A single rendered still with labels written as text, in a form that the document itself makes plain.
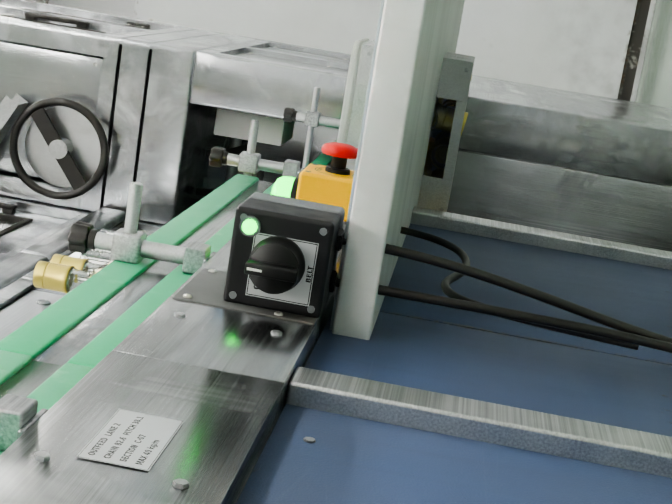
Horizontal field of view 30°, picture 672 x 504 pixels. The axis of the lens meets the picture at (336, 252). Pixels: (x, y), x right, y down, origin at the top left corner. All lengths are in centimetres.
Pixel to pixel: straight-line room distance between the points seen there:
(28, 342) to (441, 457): 31
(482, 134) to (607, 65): 280
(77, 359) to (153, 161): 179
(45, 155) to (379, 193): 177
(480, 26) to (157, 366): 453
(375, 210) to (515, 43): 431
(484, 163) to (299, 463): 184
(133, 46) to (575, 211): 97
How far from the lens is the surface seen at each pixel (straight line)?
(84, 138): 269
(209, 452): 71
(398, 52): 99
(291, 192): 129
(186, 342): 90
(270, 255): 97
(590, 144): 258
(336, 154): 128
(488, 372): 102
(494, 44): 531
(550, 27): 531
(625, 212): 260
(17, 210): 275
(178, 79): 263
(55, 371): 88
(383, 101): 100
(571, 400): 99
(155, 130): 265
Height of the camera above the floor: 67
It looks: 5 degrees up
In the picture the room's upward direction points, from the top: 80 degrees counter-clockwise
